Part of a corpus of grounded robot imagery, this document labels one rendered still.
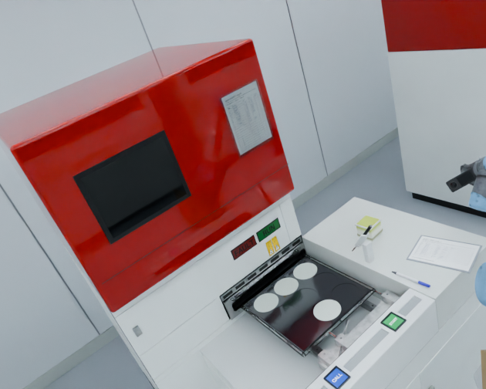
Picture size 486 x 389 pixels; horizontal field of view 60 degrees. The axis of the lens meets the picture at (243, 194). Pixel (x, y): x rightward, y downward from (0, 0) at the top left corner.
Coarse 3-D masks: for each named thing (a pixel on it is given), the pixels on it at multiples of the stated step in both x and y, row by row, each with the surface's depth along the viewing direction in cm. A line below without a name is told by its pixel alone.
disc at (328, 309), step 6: (324, 300) 155; (330, 300) 154; (318, 306) 154; (324, 306) 153; (330, 306) 152; (336, 306) 151; (318, 312) 151; (324, 312) 150; (330, 312) 150; (336, 312) 149; (318, 318) 149; (324, 318) 148; (330, 318) 147
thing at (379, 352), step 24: (408, 312) 133; (432, 312) 134; (360, 336) 130; (384, 336) 128; (408, 336) 128; (432, 336) 138; (336, 360) 125; (360, 360) 123; (384, 360) 124; (408, 360) 132; (312, 384) 121; (360, 384) 119; (384, 384) 127
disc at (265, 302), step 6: (264, 294) 168; (270, 294) 167; (258, 300) 166; (264, 300) 165; (270, 300) 164; (276, 300) 163; (258, 306) 163; (264, 306) 162; (270, 306) 161; (264, 312) 160
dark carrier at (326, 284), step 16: (288, 272) 175; (320, 272) 169; (336, 272) 166; (272, 288) 169; (304, 288) 164; (320, 288) 161; (336, 288) 159; (352, 288) 156; (288, 304) 159; (304, 304) 157; (352, 304) 150; (272, 320) 155; (288, 320) 152; (304, 320) 150; (320, 320) 148; (336, 320) 146; (288, 336) 146; (304, 336) 144; (320, 336) 142
